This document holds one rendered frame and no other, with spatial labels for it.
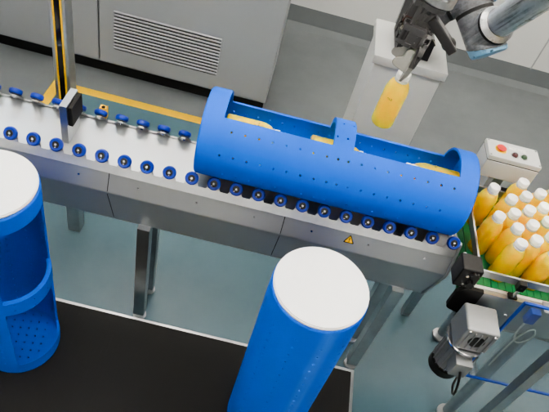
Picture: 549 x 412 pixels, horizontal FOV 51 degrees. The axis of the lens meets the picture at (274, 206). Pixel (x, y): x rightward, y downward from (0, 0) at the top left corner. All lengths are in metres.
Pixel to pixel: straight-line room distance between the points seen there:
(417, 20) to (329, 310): 0.78
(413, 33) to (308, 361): 0.93
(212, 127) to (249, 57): 1.84
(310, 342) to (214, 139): 0.66
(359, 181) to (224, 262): 1.29
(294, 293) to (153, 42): 2.39
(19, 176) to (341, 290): 0.98
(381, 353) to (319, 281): 1.26
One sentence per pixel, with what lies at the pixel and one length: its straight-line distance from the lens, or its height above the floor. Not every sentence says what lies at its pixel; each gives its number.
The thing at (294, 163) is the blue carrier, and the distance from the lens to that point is 1.76.
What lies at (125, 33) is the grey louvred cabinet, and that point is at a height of 0.34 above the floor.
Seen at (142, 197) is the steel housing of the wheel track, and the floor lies 0.85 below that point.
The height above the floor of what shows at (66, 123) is 1.01.
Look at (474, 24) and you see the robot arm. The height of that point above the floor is 1.33.
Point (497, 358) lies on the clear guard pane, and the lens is 2.31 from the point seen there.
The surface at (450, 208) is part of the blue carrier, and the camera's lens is 1.87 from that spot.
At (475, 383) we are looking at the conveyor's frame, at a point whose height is 0.32.
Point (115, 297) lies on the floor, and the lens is 2.76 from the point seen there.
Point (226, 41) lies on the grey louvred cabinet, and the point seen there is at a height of 0.46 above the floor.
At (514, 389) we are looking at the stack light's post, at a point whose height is 0.60.
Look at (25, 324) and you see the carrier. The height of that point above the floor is 0.16.
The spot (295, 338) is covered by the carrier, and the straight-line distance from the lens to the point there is 1.62.
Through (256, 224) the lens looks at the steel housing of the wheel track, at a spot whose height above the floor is 0.85.
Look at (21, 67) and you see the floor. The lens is 4.00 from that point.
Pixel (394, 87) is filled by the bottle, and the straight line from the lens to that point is 1.63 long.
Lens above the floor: 2.32
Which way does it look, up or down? 46 degrees down
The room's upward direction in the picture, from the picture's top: 17 degrees clockwise
